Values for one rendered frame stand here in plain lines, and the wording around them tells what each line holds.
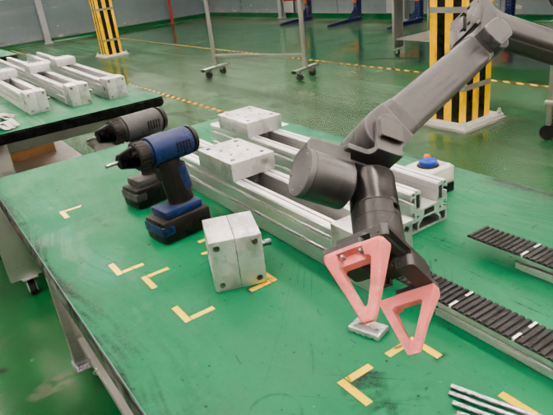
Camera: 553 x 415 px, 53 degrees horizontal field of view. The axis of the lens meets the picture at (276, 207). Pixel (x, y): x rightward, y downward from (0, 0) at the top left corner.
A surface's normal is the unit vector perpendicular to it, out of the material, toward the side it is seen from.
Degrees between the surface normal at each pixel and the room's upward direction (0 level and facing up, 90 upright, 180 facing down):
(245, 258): 90
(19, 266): 90
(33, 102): 90
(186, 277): 0
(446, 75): 44
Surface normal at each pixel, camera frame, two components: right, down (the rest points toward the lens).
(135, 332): -0.11, -0.91
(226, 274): 0.22, 0.37
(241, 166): 0.56, 0.28
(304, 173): -0.90, -0.26
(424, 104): 0.47, -0.42
